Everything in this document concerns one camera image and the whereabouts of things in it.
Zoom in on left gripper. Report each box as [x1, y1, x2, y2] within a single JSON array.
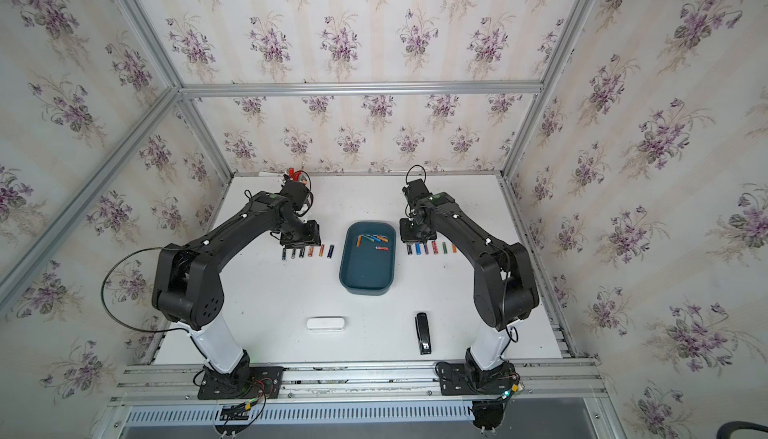
[[277, 216, 324, 251]]

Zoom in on teal plastic storage box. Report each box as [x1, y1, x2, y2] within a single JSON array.
[[338, 221, 397, 296]]

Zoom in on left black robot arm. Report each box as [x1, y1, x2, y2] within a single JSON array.
[[151, 181, 321, 376]]

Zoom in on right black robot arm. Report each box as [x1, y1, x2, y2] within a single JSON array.
[[399, 180, 540, 373]]

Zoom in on white eraser box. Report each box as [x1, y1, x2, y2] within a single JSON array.
[[306, 316, 346, 333]]

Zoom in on black stapler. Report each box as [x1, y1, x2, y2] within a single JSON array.
[[415, 312, 432, 355]]

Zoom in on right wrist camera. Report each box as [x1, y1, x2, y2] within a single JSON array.
[[402, 179, 431, 205]]

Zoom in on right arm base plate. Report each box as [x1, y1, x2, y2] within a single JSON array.
[[434, 361, 521, 399]]

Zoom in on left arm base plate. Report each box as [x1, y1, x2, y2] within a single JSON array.
[[193, 367, 285, 400]]

